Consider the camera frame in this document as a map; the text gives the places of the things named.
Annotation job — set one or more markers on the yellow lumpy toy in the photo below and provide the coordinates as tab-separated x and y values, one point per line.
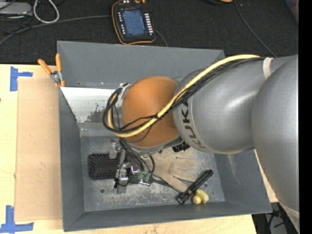
201	197

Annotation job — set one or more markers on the brown cardboard board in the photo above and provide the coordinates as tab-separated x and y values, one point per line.
36	142

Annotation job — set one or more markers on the grey metal bin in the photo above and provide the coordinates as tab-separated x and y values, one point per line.
97	64

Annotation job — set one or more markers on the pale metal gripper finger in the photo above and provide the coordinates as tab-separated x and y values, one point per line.
122	183
114	150

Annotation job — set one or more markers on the beige work glove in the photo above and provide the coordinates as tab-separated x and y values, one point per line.
173	169

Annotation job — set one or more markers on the black long plastic tool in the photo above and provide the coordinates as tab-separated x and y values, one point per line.
197	184

